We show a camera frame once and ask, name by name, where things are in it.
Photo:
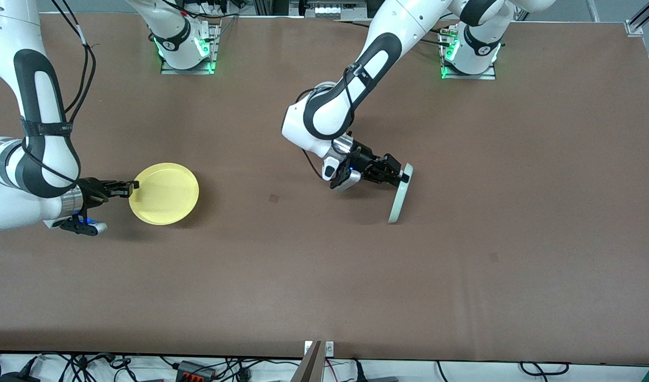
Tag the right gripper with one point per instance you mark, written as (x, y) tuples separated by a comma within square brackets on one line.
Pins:
[(94, 191)]

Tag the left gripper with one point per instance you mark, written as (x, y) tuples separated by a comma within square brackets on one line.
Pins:
[(365, 161)]

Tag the pale green round plate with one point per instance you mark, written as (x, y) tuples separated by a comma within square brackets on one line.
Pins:
[(400, 199)]

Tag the yellow round plate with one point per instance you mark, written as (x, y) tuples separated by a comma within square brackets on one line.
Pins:
[(164, 193)]

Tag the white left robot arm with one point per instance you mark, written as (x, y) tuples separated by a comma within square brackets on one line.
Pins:
[(398, 21)]

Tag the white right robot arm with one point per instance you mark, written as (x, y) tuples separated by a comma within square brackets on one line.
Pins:
[(37, 95)]

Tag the white terminal block device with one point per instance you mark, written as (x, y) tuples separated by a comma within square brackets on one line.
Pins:
[(335, 9)]

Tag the black orange power strip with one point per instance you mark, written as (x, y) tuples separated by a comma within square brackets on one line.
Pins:
[(194, 371)]

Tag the white power strip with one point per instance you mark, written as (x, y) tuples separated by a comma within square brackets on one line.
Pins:
[(213, 6)]

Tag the black flat box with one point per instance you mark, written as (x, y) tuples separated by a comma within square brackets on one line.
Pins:
[(382, 379)]

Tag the black power adapter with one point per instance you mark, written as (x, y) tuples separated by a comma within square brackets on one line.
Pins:
[(19, 378)]

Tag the aluminium strut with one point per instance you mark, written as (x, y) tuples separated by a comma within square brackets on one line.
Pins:
[(593, 10)]

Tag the aluminium corner profile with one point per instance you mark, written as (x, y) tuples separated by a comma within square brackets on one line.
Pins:
[(634, 27)]

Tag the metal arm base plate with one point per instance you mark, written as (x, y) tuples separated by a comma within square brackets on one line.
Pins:
[(467, 76), (189, 70)]

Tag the small white bracket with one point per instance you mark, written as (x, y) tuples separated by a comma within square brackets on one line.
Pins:
[(329, 348), (308, 347)]

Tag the dark aluminium frame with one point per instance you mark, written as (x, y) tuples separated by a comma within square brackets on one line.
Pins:
[(271, 6)]

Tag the grey camera stand post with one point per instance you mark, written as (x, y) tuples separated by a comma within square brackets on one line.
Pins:
[(311, 369)]

